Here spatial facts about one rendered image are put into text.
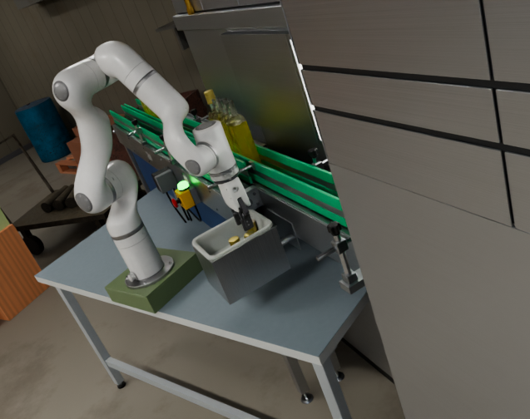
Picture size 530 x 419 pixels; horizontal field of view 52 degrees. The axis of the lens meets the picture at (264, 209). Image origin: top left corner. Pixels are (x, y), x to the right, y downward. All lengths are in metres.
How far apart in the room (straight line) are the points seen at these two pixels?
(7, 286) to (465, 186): 3.83
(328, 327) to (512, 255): 0.99
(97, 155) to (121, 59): 0.36
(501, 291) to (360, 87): 0.30
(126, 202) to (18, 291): 2.45
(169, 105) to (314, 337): 0.75
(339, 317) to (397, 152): 0.96
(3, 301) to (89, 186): 2.50
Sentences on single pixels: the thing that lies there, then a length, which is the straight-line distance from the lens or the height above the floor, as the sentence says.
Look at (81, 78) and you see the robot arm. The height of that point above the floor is 1.56.
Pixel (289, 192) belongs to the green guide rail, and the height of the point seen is 1.08.
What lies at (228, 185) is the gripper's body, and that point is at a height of 1.17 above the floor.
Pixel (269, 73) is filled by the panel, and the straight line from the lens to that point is 1.77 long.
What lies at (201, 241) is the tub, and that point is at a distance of 1.72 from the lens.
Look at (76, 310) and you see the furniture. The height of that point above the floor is 0.52.
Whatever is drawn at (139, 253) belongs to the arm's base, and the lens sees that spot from 1.96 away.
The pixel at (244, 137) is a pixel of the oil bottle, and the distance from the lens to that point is 1.84.
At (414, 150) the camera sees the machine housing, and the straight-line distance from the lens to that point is 0.68.
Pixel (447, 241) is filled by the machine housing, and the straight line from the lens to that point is 0.72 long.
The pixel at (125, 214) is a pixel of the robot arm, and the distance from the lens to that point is 1.93.
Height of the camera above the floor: 1.75
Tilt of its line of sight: 26 degrees down
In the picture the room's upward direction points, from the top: 21 degrees counter-clockwise
